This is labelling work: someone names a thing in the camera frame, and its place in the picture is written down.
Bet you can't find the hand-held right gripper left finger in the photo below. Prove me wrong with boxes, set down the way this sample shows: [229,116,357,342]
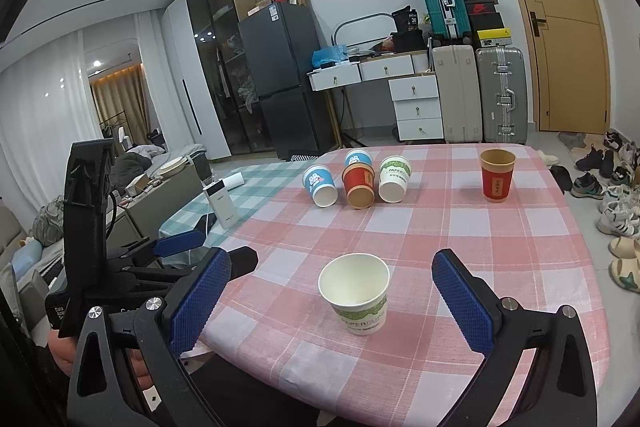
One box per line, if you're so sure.
[65,248,233,427]

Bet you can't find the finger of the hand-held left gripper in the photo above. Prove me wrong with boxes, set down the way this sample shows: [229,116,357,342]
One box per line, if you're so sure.
[107,245,260,304]
[107,229,207,270]

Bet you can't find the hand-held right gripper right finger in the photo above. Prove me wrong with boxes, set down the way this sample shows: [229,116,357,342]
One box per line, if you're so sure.
[431,248,599,427]

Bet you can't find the white cup green band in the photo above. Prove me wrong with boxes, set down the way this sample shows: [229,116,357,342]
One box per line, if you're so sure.
[318,253,390,337]

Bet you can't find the blue paper cup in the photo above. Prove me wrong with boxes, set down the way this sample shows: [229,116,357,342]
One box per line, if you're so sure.
[302,165,339,208]
[344,148,375,170]

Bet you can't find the red cup brown rim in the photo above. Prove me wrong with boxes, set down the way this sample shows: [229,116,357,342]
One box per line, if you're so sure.
[479,149,517,204]

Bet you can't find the red paper cup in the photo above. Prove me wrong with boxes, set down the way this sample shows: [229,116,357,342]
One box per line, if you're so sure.
[341,165,376,210]

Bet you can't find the white cup green print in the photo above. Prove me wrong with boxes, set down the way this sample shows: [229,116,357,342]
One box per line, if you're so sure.
[378,155,413,202]

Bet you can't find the person's left hand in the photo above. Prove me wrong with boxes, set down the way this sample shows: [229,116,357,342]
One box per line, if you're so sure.
[49,334,153,393]

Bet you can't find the white power bank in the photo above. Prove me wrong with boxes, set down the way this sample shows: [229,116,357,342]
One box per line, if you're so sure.
[202,179,238,230]

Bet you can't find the teal checked tablecloth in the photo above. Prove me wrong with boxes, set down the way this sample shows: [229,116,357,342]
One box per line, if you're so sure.
[160,155,321,268]

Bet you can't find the grey sofa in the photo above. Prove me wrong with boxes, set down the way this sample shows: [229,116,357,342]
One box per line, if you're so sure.
[0,202,66,333]

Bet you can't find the white bowl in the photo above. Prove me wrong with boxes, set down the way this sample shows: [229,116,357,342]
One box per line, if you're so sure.
[160,158,188,178]

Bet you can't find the pink checked tablecloth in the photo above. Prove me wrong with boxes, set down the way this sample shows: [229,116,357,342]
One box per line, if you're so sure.
[197,143,613,427]

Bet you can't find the sheer white curtain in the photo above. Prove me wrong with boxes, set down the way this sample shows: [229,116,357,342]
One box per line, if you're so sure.
[0,32,101,192]

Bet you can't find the brown curtain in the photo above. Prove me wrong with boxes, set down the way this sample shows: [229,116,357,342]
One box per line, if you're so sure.
[92,64,151,142]

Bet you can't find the white wardrobe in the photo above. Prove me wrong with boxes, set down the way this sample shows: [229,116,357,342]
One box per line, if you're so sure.
[164,0,232,162]

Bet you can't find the row of shoes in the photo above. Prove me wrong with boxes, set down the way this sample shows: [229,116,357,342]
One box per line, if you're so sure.
[542,129,640,295]

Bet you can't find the dark glass cabinet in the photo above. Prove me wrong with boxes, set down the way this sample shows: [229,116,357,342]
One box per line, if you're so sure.
[185,0,278,158]

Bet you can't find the black fridge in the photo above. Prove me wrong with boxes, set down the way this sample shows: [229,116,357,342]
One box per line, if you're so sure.
[237,2,335,160]

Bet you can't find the silver suitcase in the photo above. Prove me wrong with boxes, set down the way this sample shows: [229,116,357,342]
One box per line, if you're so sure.
[475,47,528,144]

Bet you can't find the grey doormat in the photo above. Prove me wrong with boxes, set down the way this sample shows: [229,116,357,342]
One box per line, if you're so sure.
[557,132,608,152]

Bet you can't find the white drawer unit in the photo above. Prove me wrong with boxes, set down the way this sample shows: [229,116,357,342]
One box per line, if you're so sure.
[389,74,446,144]

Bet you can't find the beige suitcase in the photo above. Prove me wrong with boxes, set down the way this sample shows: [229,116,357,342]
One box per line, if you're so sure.
[431,44,483,144]

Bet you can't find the blue plastic bag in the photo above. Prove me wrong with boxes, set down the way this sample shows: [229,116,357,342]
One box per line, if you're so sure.
[312,46,348,68]

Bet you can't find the white desk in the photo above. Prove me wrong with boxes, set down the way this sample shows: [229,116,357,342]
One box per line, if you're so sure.
[306,49,433,144]

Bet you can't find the wooden door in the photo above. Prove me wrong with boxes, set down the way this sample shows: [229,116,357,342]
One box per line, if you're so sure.
[480,0,618,135]

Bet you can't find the yellow label shoe box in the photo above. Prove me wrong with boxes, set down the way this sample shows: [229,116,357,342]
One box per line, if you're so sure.
[472,29,513,48]

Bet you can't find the small black bag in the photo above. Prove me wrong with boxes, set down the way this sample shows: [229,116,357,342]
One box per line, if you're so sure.
[391,7,421,32]

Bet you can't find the grey metal arch frame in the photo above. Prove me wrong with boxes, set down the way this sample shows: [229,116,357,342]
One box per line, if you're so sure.
[332,12,396,48]

